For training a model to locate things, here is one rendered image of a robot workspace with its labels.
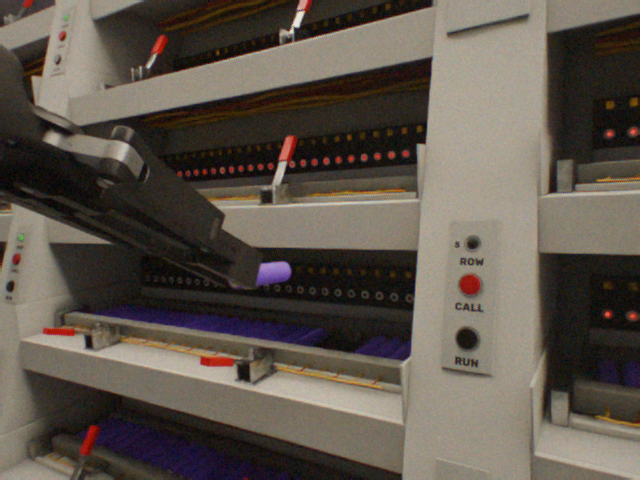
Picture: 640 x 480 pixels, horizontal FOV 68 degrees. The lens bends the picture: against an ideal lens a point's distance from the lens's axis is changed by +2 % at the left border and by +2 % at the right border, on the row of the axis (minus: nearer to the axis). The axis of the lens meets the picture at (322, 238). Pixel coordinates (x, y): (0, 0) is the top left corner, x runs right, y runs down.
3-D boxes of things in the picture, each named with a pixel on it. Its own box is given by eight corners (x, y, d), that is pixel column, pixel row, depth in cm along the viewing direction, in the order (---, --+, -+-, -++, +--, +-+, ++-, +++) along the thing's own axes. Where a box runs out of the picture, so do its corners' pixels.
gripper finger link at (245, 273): (194, 216, 32) (202, 216, 32) (256, 253, 37) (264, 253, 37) (181, 257, 31) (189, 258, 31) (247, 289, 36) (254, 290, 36)
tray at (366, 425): (407, 476, 39) (403, 366, 38) (22, 368, 71) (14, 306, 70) (467, 383, 56) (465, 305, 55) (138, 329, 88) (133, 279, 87)
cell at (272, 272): (279, 257, 42) (230, 261, 37) (294, 268, 41) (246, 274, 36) (271, 274, 43) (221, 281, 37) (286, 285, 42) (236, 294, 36)
